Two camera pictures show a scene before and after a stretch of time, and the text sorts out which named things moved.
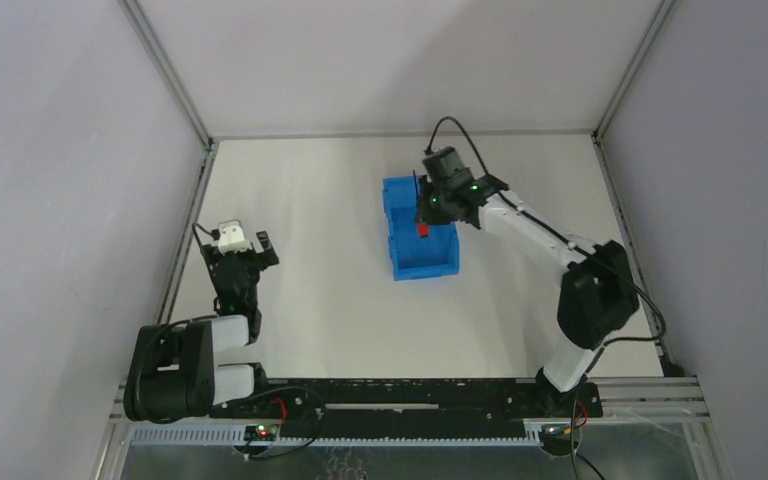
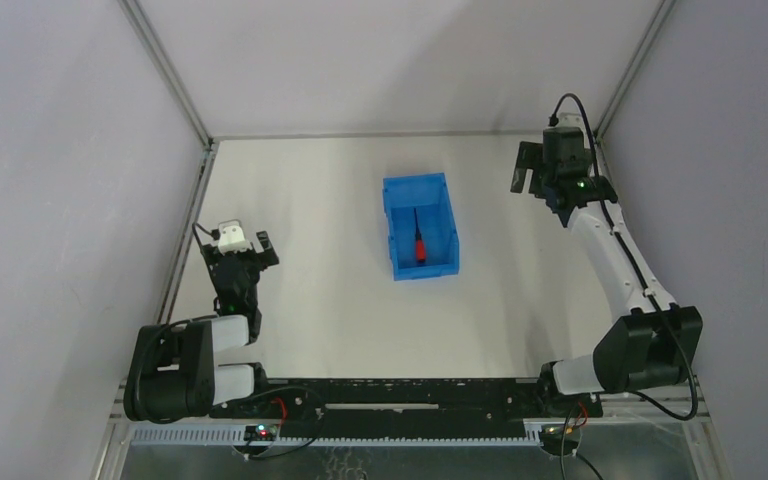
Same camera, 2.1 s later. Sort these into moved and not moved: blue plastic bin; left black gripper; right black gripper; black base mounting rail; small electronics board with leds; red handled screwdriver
Moved: right black gripper; red handled screwdriver
Not moved: left black gripper; small electronics board with leds; blue plastic bin; black base mounting rail
